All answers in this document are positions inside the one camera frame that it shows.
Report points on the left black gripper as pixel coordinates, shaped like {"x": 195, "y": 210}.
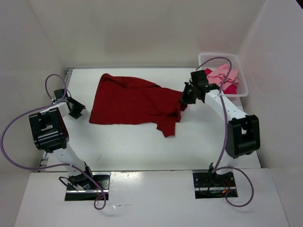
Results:
{"x": 80, "y": 107}

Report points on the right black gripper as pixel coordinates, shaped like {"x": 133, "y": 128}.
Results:
{"x": 184, "y": 98}

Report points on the dark red t shirt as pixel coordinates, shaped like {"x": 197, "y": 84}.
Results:
{"x": 133, "y": 101}

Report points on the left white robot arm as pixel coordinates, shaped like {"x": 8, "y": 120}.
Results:
{"x": 51, "y": 135}

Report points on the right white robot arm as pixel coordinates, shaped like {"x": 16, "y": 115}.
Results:
{"x": 241, "y": 131}

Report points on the light pink t shirt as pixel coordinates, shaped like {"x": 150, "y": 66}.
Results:
{"x": 217, "y": 76}

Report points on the white plastic basket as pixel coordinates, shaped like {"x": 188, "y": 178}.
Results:
{"x": 212, "y": 61}

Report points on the magenta t shirt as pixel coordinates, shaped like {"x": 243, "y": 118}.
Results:
{"x": 232, "y": 90}

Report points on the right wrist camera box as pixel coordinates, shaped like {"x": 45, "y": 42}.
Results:
{"x": 199, "y": 78}

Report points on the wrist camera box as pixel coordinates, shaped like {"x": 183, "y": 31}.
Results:
{"x": 199, "y": 78}
{"x": 59, "y": 94}

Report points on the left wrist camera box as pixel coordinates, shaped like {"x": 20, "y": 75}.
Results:
{"x": 59, "y": 94}

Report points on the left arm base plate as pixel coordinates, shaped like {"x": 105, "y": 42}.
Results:
{"x": 91, "y": 191}

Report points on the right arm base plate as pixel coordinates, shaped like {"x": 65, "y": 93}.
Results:
{"x": 211, "y": 187}

